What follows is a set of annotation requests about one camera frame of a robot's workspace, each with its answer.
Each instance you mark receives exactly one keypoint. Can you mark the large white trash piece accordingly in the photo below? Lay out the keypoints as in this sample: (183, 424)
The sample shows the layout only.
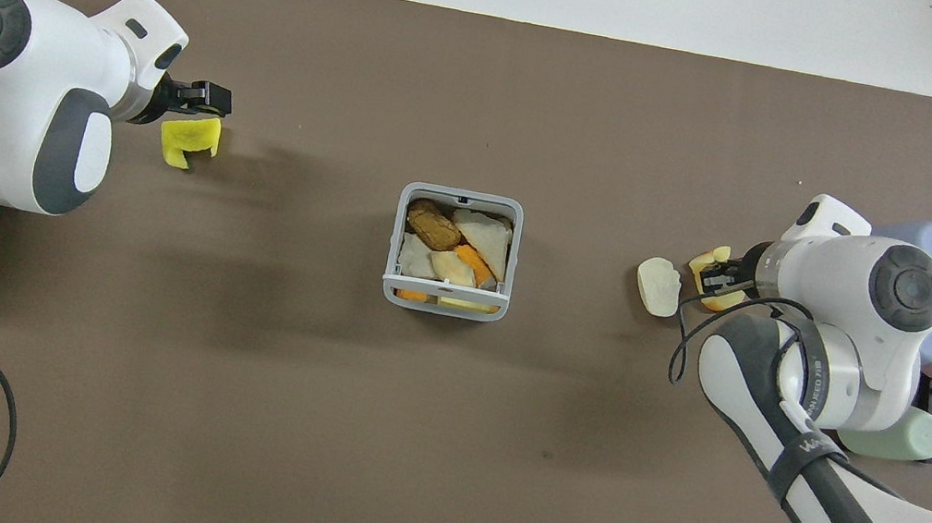
(484, 233)

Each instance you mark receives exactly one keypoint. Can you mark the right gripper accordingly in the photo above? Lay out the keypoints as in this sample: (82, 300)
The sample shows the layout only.
(750, 271)

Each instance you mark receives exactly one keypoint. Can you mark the cream oval food piece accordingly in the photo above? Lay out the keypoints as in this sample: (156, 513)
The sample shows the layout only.
(657, 287)

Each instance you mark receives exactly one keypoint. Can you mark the small orange trash piece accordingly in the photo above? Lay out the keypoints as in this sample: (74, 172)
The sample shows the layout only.
(412, 296)

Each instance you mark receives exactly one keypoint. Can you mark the small white trash piece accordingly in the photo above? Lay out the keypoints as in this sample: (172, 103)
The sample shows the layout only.
(414, 257)

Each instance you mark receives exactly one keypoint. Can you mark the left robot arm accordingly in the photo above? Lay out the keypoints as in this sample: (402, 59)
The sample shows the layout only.
(36, 81)

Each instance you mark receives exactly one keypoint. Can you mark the yellow curled peel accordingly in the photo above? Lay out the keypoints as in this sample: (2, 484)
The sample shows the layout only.
(188, 135)

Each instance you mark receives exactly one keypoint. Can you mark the flat yellow trash piece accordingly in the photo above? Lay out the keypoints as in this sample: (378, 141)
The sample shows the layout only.
(467, 305)

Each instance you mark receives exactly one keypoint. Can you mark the brown potato piece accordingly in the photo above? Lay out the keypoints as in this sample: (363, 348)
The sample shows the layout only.
(434, 225)

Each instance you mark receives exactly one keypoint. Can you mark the yellow banana peel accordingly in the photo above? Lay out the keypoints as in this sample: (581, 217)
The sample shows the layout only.
(699, 263)

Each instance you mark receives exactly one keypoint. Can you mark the green bottle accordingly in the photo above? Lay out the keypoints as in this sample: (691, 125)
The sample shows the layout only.
(896, 440)

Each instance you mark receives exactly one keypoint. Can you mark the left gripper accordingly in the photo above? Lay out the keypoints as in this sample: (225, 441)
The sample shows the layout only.
(162, 99)

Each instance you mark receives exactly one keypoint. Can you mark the beige trash piece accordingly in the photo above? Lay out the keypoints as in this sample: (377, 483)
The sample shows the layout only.
(451, 268)

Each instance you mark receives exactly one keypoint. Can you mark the grey square bin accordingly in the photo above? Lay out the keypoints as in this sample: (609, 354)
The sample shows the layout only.
(390, 287)

